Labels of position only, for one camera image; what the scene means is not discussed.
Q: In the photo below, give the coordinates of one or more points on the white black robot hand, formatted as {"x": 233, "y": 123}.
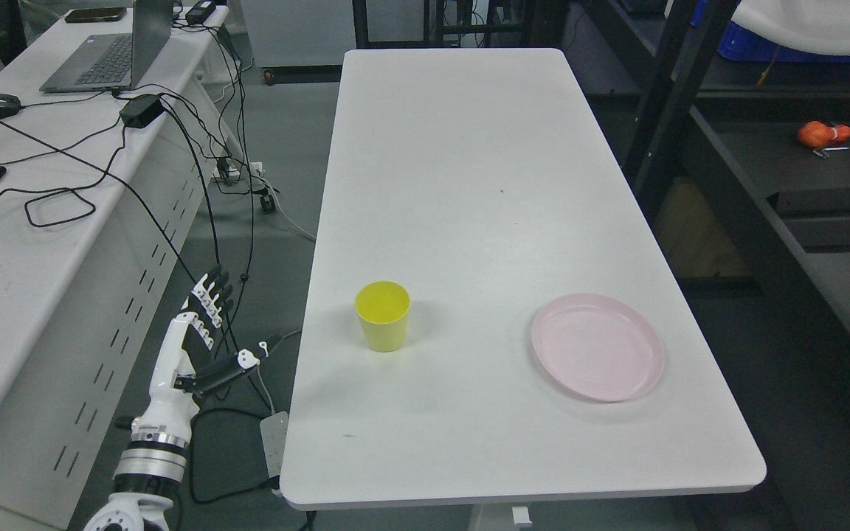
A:
{"x": 185, "y": 369}

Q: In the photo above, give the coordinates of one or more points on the yellow plastic cup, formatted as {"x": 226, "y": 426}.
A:
{"x": 382, "y": 309}

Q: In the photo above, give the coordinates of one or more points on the black metal shelf rack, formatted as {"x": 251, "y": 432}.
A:
{"x": 785, "y": 207}

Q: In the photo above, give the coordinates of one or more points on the orange toy on shelf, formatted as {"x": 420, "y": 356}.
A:
{"x": 816, "y": 135}

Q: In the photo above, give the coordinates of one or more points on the white power strip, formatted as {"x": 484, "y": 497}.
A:
{"x": 273, "y": 431}

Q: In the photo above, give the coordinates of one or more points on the white side desk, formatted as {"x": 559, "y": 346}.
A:
{"x": 91, "y": 217}

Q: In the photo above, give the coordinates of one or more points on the black power adapter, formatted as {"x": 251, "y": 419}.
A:
{"x": 142, "y": 110}

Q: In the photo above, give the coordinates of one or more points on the grey laptop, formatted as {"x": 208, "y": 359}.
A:
{"x": 116, "y": 61}

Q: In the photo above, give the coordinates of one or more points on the white work table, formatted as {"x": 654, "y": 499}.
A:
{"x": 480, "y": 181}

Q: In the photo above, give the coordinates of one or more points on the black smartphone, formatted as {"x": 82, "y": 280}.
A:
{"x": 99, "y": 15}

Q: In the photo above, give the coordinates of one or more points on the pink plastic plate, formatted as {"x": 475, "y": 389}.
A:
{"x": 597, "y": 347}

